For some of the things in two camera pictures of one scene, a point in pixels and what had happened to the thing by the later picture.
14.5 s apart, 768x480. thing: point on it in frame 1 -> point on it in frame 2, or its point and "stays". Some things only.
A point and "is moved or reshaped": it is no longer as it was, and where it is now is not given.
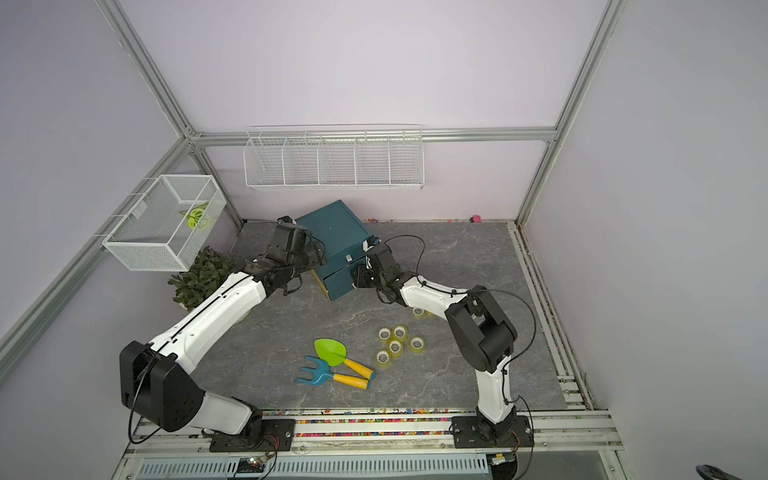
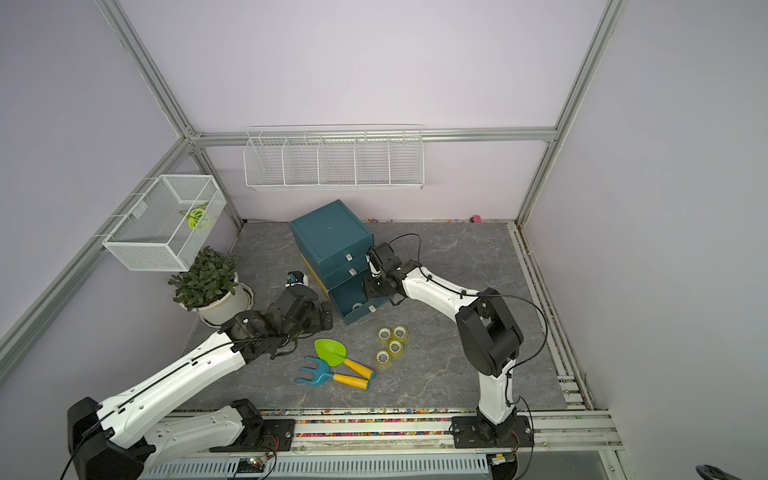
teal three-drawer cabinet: [341, 236] is moved or reshaped
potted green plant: [208, 272] stays
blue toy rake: [321, 374] stays
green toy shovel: [334, 354] stays
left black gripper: [316, 256] -> [316, 320]
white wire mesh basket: [167, 225] stays
